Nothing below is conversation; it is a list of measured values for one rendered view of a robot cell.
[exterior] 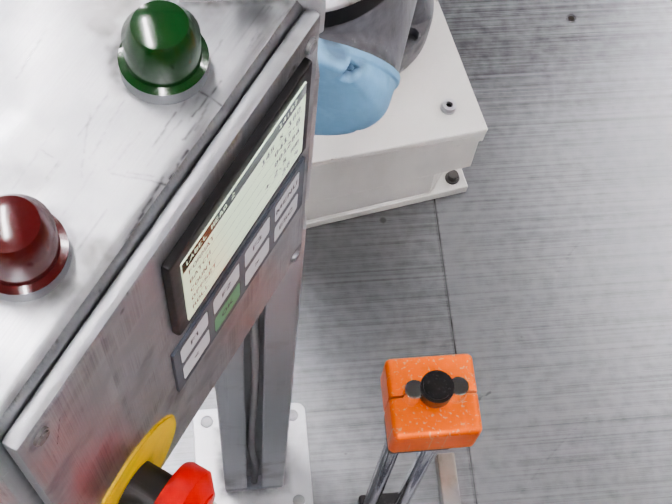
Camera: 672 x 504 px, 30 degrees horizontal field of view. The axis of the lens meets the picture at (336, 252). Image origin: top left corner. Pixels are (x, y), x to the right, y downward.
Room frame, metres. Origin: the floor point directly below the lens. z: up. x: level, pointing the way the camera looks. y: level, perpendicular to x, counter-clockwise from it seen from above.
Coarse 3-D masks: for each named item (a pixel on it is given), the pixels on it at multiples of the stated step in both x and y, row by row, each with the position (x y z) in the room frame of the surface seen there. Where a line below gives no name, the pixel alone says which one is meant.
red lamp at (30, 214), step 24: (0, 216) 0.12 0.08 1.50; (24, 216) 0.13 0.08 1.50; (48, 216) 0.13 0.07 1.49; (0, 240) 0.12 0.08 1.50; (24, 240) 0.12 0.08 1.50; (48, 240) 0.12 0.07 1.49; (0, 264) 0.11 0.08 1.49; (24, 264) 0.11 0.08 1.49; (48, 264) 0.12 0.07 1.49; (0, 288) 0.11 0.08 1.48; (24, 288) 0.11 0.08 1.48; (48, 288) 0.11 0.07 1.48
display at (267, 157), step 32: (288, 96) 0.19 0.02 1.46; (256, 128) 0.18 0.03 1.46; (288, 128) 0.19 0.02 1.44; (256, 160) 0.18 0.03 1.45; (288, 160) 0.19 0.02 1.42; (224, 192) 0.16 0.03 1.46; (256, 192) 0.18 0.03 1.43; (192, 224) 0.15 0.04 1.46; (224, 224) 0.16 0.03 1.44; (192, 256) 0.14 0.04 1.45; (224, 256) 0.16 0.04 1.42; (192, 288) 0.14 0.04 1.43
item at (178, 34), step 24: (144, 24) 0.19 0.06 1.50; (168, 24) 0.19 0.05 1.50; (192, 24) 0.19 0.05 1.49; (120, 48) 0.19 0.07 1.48; (144, 48) 0.18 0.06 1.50; (168, 48) 0.18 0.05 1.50; (192, 48) 0.18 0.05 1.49; (120, 72) 0.18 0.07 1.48; (144, 72) 0.18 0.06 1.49; (168, 72) 0.18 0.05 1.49; (192, 72) 0.18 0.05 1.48; (144, 96) 0.18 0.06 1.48; (168, 96) 0.18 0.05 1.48
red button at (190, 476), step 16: (144, 464) 0.11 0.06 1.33; (192, 464) 0.11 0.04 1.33; (144, 480) 0.10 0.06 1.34; (160, 480) 0.10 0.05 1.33; (176, 480) 0.10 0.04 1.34; (192, 480) 0.10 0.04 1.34; (208, 480) 0.10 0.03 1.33; (128, 496) 0.09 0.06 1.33; (144, 496) 0.09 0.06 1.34; (160, 496) 0.09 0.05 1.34; (176, 496) 0.09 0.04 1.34; (192, 496) 0.09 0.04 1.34; (208, 496) 0.10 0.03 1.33
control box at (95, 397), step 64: (0, 0) 0.20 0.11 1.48; (64, 0) 0.21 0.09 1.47; (128, 0) 0.21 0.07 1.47; (256, 0) 0.21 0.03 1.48; (0, 64) 0.18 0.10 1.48; (64, 64) 0.18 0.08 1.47; (256, 64) 0.20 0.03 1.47; (0, 128) 0.16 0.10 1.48; (64, 128) 0.16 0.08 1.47; (128, 128) 0.17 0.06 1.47; (192, 128) 0.17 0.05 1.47; (0, 192) 0.14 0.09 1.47; (64, 192) 0.14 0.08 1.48; (128, 192) 0.15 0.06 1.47; (192, 192) 0.15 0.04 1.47; (128, 256) 0.13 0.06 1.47; (0, 320) 0.10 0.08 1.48; (64, 320) 0.11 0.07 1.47; (128, 320) 0.12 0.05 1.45; (192, 320) 0.14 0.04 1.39; (0, 384) 0.09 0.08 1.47; (64, 384) 0.09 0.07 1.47; (128, 384) 0.11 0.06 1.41; (192, 384) 0.14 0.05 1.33; (0, 448) 0.07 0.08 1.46; (64, 448) 0.08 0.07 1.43; (128, 448) 0.10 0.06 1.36
